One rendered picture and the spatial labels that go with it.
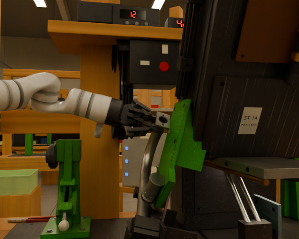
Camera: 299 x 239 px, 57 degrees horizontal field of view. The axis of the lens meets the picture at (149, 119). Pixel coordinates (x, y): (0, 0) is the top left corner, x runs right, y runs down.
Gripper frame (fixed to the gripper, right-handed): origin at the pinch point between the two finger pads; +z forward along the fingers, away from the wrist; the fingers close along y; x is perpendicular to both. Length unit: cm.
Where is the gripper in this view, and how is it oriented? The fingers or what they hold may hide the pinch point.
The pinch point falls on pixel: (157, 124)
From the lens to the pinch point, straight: 77.0
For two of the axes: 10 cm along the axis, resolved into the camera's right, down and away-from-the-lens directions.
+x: -3.0, 6.9, 6.6
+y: 0.7, -6.7, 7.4
